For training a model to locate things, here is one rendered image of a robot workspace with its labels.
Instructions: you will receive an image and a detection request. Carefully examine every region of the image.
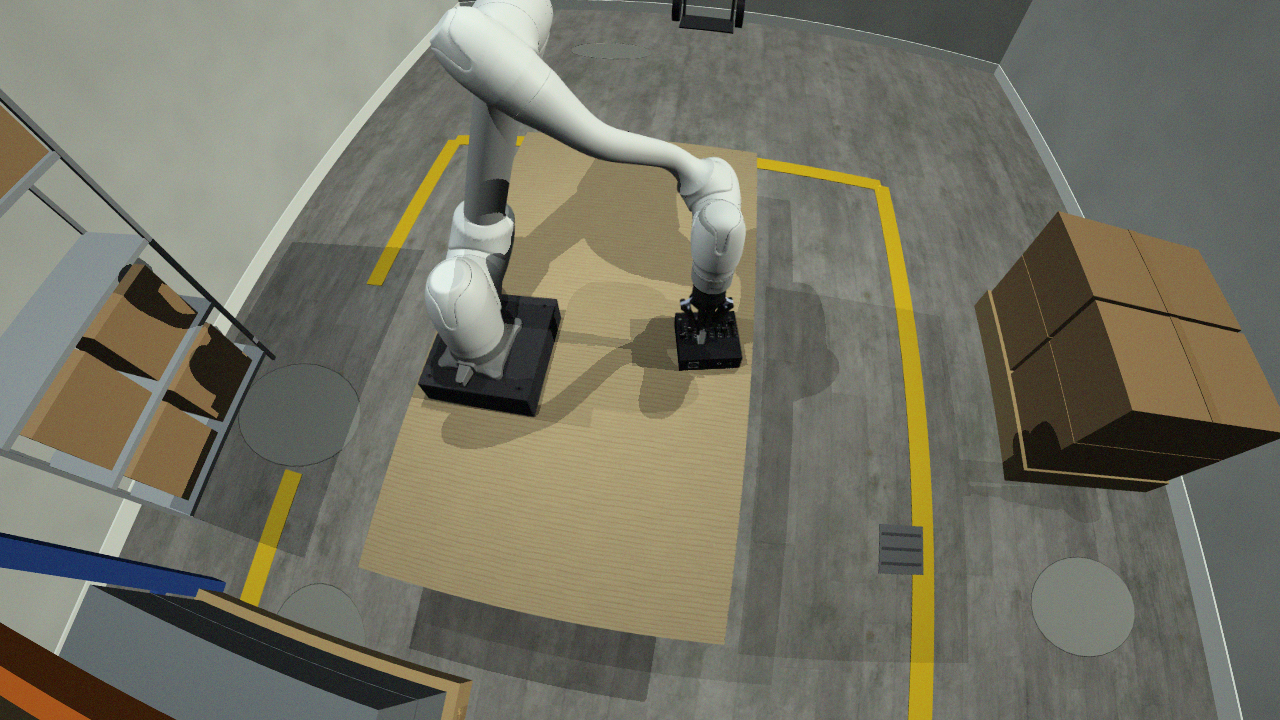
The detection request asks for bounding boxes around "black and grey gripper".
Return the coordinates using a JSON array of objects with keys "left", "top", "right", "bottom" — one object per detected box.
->
[{"left": 680, "top": 284, "right": 733, "bottom": 345}]

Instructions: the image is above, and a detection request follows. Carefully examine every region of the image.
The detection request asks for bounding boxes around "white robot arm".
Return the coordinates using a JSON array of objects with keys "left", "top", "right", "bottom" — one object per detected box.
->
[{"left": 425, "top": 0, "right": 746, "bottom": 387}]

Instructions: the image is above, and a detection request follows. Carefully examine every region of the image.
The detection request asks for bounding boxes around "dark grey lighting desk panel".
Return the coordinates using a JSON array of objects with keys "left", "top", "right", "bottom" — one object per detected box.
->
[{"left": 675, "top": 311, "right": 742, "bottom": 370}]

